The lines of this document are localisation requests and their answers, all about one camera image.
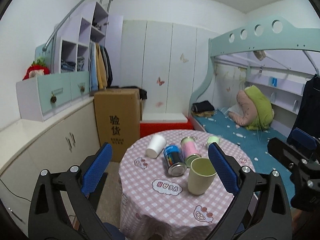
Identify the red strawberry plush toy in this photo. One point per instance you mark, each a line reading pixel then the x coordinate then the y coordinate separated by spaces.
pixel 37 68

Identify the hanging clothes row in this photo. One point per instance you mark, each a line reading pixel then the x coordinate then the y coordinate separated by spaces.
pixel 99 65

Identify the pink green tin can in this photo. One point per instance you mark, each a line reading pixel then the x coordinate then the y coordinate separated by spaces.
pixel 189 150

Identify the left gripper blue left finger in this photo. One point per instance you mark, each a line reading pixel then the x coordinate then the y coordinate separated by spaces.
pixel 48 218

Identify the pink checkered tablecloth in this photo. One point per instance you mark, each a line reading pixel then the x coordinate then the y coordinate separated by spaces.
pixel 153 202

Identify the dark hanging garment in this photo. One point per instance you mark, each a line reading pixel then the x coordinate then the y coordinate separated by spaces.
pixel 308 116

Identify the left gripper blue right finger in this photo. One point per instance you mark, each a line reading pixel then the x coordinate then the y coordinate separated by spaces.
pixel 260 207

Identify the white paper cup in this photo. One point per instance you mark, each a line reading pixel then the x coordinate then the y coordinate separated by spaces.
pixel 155 146

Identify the teal patterned bed mattress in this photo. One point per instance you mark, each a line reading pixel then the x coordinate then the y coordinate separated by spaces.
pixel 253 143

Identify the blue black tin can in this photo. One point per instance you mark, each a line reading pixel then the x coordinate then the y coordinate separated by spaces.
pixel 174 160

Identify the folded dark clothes pile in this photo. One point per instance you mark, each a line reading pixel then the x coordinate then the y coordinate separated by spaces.
pixel 202 109

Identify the mint drawer cabinet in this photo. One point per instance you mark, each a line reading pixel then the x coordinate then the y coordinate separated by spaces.
pixel 41 97

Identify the white low cupboard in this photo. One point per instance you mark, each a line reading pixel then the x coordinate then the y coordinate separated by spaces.
pixel 28 147

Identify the brown cardboard box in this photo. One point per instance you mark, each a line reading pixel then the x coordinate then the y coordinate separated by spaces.
pixel 117 114

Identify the red storage box white lid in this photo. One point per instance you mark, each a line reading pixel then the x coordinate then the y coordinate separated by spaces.
pixel 158 122

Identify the green and pink pillow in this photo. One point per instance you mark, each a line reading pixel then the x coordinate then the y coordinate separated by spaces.
pixel 253 109

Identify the mint bunk bed frame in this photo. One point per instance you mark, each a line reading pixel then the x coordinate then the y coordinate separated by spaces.
pixel 269 53

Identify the lavender stair shelf unit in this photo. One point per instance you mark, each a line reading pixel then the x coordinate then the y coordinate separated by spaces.
pixel 89 22

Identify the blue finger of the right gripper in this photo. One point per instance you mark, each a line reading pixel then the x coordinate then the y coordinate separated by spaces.
pixel 299 145

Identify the pale green plastic cup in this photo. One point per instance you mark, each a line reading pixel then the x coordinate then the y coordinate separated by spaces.
pixel 201 176

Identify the white wardrobe with butterflies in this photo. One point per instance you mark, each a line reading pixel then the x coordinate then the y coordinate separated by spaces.
pixel 168 60

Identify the small mint green cup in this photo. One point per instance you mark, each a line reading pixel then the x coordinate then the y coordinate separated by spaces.
pixel 212 139

